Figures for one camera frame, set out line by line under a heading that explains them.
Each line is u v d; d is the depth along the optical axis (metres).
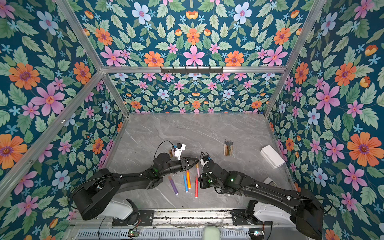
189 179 0.86
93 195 0.44
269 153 0.94
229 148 0.99
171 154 0.75
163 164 0.64
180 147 0.76
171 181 0.86
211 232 0.68
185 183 0.84
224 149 0.99
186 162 0.72
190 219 0.75
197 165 0.77
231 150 0.98
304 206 0.46
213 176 0.57
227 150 0.99
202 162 0.70
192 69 0.93
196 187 0.82
